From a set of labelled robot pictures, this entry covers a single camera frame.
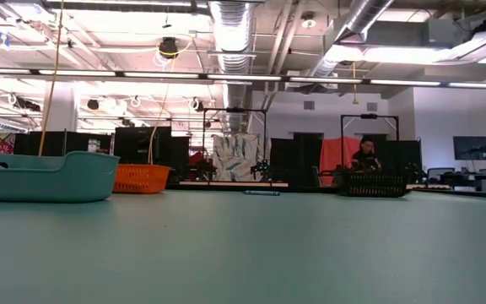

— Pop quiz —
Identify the white leaf print cloth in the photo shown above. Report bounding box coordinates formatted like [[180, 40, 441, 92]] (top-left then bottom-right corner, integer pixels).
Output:
[[211, 133, 272, 183]]

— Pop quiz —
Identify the small background robot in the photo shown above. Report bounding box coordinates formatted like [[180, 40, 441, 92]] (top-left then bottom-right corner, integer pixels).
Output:
[[250, 159, 273, 182]]

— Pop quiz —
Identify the wooden table board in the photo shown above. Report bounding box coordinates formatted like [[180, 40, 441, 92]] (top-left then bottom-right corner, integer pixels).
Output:
[[178, 180, 290, 188]]

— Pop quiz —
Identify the black partition panel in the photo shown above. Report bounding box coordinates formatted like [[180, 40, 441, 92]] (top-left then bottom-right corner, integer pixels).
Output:
[[13, 130, 114, 158], [269, 137, 325, 187], [113, 125, 192, 170], [373, 138, 424, 183]]

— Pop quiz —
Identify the long light bar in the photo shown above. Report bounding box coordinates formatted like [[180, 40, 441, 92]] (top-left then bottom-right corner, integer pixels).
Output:
[[0, 66, 486, 90]]

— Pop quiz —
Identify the orange red cloth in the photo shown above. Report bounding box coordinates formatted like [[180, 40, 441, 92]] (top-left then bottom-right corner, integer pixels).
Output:
[[318, 135, 375, 187]]

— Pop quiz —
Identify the teal table mat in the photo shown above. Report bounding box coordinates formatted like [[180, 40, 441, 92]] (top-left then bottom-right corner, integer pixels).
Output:
[[0, 188, 486, 304]]

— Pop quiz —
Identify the orange plastic basket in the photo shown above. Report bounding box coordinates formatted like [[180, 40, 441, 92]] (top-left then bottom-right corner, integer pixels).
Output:
[[111, 163, 172, 195]]

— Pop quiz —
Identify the person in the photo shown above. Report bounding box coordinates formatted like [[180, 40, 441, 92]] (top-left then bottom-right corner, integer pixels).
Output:
[[350, 137, 382, 173]]

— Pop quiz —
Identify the black plastic basket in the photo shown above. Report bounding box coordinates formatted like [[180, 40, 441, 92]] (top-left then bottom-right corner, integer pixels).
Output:
[[336, 171, 411, 198]]

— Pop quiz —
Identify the clear plastic container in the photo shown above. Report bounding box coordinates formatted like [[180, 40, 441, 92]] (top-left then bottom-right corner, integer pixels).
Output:
[[0, 150, 121, 204]]

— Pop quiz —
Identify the desk with equipment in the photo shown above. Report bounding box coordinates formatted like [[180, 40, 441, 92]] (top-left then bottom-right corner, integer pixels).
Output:
[[420, 143, 486, 195]]

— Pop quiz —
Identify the black stand frame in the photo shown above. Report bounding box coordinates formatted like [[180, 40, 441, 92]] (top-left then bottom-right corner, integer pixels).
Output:
[[202, 107, 268, 183], [339, 112, 401, 170]]

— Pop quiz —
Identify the thin yellow cable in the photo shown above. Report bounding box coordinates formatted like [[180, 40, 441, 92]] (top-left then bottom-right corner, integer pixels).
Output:
[[147, 84, 172, 166]]

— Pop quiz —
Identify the silver ventilation duct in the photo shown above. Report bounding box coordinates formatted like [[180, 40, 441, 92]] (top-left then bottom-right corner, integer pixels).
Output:
[[308, 0, 396, 85], [208, 0, 256, 133]]

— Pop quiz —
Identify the black ceiling camera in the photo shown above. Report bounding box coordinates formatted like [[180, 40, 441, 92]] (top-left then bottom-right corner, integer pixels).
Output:
[[157, 36, 181, 60]]

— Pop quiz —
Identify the dark wall monitor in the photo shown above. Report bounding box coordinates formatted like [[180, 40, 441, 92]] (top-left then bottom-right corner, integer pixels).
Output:
[[452, 135, 486, 162]]

